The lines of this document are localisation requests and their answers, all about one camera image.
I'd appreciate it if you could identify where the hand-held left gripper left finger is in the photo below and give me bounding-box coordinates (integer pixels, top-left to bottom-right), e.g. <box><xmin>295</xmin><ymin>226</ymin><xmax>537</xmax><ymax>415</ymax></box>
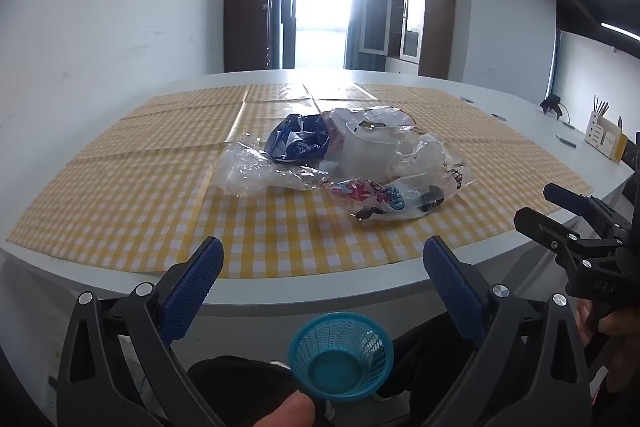
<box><xmin>56</xmin><ymin>236</ymin><xmax>226</xmax><ymax>427</ymax></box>

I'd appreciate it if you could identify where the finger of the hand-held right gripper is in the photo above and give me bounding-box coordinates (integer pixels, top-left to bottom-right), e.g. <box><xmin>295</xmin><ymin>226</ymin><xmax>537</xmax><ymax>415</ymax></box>
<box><xmin>513</xmin><ymin>207</ymin><xmax>623</xmax><ymax>275</ymax></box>
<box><xmin>543</xmin><ymin>183</ymin><xmax>626</xmax><ymax>233</ymax></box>

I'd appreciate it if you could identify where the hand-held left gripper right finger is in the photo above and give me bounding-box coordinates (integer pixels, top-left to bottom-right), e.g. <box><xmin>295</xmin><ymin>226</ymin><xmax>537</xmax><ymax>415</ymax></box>
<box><xmin>422</xmin><ymin>236</ymin><xmax>608</xmax><ymax>427</ymax></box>

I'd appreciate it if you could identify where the clear wrapper with red print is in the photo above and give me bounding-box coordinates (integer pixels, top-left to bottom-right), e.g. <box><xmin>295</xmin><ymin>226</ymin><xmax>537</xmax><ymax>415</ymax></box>
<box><xmin>395</xmin><ymin>157</ymin><xmax>475</xmax><ymax>215</ymax></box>

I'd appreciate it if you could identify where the colourful printed wrapper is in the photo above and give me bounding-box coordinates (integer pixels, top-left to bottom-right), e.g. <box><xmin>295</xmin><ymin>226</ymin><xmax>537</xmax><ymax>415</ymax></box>
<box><xmin>322</xmin><ymin>177</ymin><xmax>416</xmax><ymax>223</ymax></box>

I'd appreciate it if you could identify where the clear plastic bag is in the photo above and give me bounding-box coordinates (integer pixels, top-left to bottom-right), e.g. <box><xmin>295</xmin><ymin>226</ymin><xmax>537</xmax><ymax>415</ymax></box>
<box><xmin>214</xmin><ymin>132</ymin><xmax>331</xmax><ymax>198</ymax></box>

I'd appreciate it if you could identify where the blue plastic mesh basket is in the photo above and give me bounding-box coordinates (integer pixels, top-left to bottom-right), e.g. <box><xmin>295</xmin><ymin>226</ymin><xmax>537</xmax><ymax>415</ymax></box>
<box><xmin>288</xmin><ymin>312</ymin><xmax>394</xmax><ymax>403</ymax></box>

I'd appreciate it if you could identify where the clear plastic cup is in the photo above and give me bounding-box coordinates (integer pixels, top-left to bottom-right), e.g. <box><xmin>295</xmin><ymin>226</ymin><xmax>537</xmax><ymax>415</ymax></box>
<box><xmin>342</xmin><ymin>122</ymin><xmax>401</xmax><ymax>180</ymax></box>

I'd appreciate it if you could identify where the blue snack bag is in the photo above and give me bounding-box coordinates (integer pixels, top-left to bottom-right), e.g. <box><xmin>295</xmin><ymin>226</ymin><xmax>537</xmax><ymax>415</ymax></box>
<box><xmin>265</xmin><ymin>113</ymin><xmax>333</xmax><ymax>166</ymax></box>

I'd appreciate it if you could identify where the person's right hand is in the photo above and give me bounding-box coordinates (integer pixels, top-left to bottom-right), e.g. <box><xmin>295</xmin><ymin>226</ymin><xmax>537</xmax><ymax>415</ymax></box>
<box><xmin>574</xmin><ymin>299</ymin><xmax>640</xmax><ymax>395</ymax></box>

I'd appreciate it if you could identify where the person's left hand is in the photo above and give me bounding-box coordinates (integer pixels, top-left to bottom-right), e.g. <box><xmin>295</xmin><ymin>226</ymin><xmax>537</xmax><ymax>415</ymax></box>
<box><xmin>252</xmin><ymin>393</ymin><xmax>316</xmax><ymax>427</ymax></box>

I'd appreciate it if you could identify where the white pen holder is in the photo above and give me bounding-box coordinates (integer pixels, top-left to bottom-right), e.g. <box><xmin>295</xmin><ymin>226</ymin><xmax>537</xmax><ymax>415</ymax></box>
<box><xmin>584</xmin><ymin>96</ymin><xmax>623</xmax><ymax>156</ymax></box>

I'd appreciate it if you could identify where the yellow box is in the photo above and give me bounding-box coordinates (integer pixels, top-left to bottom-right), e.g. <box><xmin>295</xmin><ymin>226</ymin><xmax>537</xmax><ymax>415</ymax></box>
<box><xmin>612</xmin><ymin>132</ymin><xmax>630</xmax><ymax>164</ymax></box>

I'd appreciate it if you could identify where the small black device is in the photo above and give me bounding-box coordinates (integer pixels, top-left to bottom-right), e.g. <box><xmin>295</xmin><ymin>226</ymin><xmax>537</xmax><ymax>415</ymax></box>
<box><xmin>540</xmin><ymin>96</ymin><xmax>565</xmax><ymax>118</ymax></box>

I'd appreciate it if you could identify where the yellow checked tablecloth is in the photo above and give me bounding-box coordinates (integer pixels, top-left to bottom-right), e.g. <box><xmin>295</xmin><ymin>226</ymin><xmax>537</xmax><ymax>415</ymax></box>
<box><xmin>6</xmin><ymin>83</ymin><xmax>596</xmax><ymax>280</ymax></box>

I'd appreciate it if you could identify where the long ceiling light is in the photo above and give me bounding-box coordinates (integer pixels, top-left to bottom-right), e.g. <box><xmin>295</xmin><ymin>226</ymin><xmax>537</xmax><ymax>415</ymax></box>
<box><xmin>600</xmin><ymin>23</ymin><xmax>640</xmax><ymax>42</ymax></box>

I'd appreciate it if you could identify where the brown cabinet with glass door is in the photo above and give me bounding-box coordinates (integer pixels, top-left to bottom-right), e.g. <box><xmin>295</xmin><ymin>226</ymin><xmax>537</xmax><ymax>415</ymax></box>
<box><xmin>397</xmin><ymin>0</ymin><xmax>458</xmax><ymax>80</ymax></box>

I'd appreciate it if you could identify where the dark curtain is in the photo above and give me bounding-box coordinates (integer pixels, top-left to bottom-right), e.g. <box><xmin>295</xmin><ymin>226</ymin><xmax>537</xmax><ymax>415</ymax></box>
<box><xmin>344</xmin><ymin>0</ymin><xmax>416</xmax><ymax>70</ymax></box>

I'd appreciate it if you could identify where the white-framed glass door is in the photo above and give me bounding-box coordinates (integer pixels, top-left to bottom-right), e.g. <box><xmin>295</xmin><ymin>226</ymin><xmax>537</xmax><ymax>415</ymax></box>
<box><xmin>359</xmin><ymin>0</ymin><xmax>392</xmax><ymax>56</ymax></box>

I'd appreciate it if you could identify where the dark brown wardrobe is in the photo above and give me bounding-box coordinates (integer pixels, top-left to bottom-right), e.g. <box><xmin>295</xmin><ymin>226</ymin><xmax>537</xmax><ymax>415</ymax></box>
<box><xmin>223</xmin><ymin>0</ymin><xmax>296</xmax><ymax>72</ymax></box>

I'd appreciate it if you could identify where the bright glass balcony door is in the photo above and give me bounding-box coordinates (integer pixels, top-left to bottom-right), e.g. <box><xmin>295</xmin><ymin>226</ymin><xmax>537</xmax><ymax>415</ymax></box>
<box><xmin>292</xmin><ymin>0</ymin><xmax>357</xmax><ymax>70</ymax></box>

